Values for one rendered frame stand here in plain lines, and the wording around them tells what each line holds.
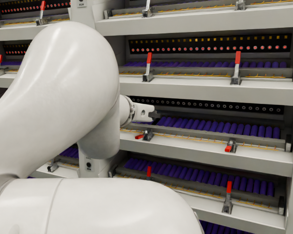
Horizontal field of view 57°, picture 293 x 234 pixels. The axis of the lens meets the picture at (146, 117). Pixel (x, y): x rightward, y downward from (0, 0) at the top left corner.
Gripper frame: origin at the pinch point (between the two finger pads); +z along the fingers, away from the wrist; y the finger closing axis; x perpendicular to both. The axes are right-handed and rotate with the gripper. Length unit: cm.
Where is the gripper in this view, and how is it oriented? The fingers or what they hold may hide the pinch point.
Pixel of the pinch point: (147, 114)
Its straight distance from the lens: 84.9
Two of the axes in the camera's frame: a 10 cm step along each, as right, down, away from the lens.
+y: -8.9, -1.0, 4.4
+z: 4.4, 0.5, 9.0
